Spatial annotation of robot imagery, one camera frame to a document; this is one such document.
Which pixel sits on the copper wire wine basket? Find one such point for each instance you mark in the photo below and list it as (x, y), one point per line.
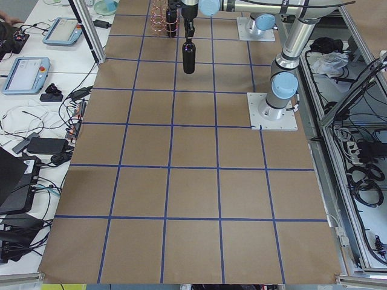
(158, 20)

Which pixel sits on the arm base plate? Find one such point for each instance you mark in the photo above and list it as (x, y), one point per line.
(264, 117)
(244, 35)

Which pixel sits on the dark wine bottle in basket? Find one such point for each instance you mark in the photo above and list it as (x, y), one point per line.
(171, 18)

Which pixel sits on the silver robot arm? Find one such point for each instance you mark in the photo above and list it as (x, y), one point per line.
(284, 83)
(260, 22)

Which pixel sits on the green glass bowl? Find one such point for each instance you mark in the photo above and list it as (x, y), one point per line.
(105, 7)

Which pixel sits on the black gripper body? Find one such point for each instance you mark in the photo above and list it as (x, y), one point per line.
(188, 12)

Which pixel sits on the blue teach pendant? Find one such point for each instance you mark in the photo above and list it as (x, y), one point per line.
(27, 76)
(63, 32)

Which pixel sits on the black laptop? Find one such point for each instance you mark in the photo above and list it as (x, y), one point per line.
(18, 177)

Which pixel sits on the blue teach pendant near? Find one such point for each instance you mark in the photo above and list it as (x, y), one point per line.
(27, 76)

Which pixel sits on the black power brick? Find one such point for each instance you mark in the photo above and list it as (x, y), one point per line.
(47, 146)

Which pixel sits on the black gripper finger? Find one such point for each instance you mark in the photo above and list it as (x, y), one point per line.
(191, 28)
(187, 28)

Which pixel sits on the blue teach pendant far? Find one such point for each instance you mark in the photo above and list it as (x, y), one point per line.
(63, 32)

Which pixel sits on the aluminium frame post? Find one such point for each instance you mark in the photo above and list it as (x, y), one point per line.
(84, 18)

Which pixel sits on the dark wine bottle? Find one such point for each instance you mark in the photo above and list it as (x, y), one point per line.
(189, 56)
(171, 18)

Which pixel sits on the black power adapter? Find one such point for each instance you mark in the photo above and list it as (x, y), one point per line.
(102, 24)

